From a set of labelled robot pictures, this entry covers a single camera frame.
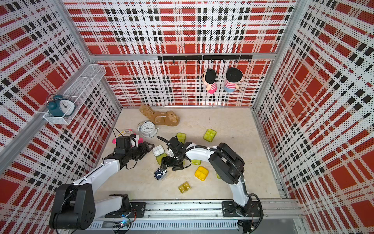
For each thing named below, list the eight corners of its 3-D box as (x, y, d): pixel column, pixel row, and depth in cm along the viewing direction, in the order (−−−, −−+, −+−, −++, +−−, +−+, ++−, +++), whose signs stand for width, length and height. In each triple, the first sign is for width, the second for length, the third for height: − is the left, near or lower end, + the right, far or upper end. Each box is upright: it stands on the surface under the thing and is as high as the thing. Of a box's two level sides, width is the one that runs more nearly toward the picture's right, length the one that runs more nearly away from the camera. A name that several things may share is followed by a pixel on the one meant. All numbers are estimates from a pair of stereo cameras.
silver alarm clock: (136, 138, 104) (134, 134, 100) (140, 124, 112) (139, 120, 108) (156, 138, 103) (155, 134, 100) (159, 124, 112) (158, 120, 108)
